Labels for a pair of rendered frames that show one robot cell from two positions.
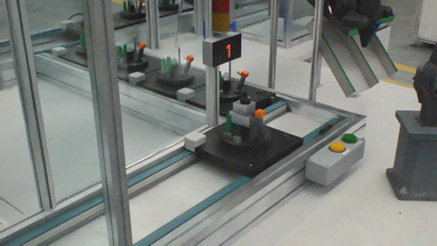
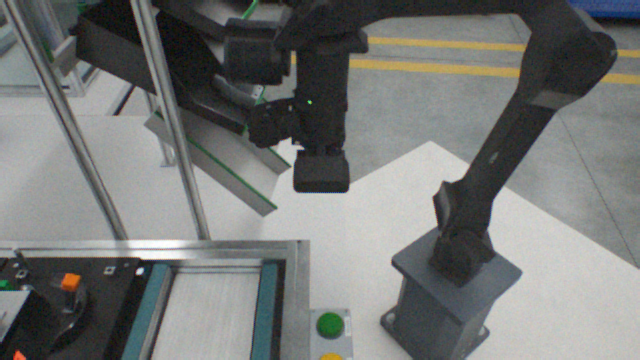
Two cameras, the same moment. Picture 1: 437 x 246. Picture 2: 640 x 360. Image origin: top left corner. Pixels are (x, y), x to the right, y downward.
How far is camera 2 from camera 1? 109 cm
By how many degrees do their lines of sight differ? 37
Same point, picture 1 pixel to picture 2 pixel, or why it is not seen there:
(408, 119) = (429, 277)
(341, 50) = (217, 137)
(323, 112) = (243, 261)
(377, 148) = (332, 267)
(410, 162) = (450, 338)
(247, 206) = not seen: outside the picture
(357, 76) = (257, 169)
